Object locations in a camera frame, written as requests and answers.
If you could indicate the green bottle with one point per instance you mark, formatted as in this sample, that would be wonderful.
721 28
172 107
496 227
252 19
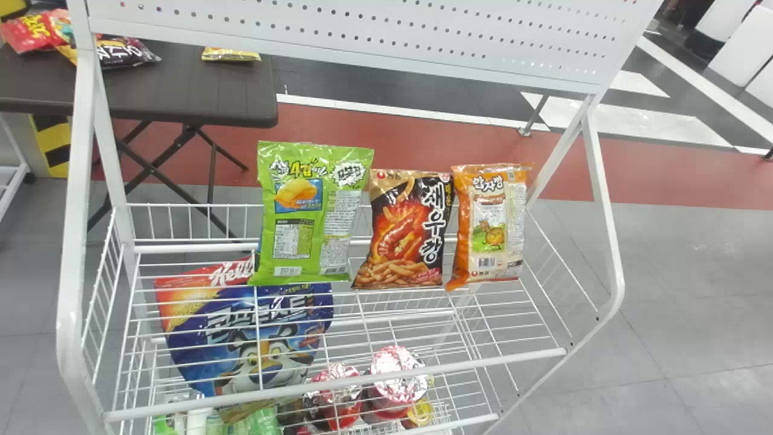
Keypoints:
261 423

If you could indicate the yellow snack packet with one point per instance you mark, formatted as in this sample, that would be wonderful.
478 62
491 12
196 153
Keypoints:
230 54

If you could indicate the dark side table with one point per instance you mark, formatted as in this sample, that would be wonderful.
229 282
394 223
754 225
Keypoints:
181 84

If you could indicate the black snack packet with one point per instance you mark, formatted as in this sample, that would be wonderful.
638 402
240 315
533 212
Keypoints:
124 53
404 235

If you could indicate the red snack packet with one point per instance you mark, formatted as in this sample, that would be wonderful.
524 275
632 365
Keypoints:
33 30

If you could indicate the red noodle cup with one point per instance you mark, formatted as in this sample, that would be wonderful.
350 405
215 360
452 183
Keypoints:
395 377
332 399

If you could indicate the striped post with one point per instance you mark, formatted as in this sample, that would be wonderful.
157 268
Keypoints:
51 145

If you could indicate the green snack packet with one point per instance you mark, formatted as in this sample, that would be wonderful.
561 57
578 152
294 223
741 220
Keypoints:
302 241

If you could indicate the blue cereal bag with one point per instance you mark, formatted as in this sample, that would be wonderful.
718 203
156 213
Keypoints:
241 338

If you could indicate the orange snack packet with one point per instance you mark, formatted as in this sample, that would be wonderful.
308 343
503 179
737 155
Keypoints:
492 223

